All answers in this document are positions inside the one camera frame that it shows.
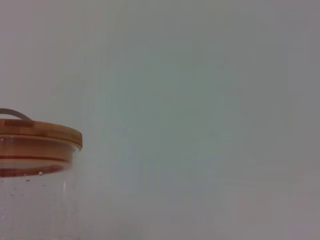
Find grey lid handle strap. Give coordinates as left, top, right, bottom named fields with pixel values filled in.
left=0, top=107, right=32, bottom=123

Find wooden dispenser lid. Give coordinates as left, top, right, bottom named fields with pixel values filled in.
left=0, top=119, right=83, bottom=162

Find glass water dispenser jar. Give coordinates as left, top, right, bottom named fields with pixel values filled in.
left=0, top=143, right=81, bottom=240

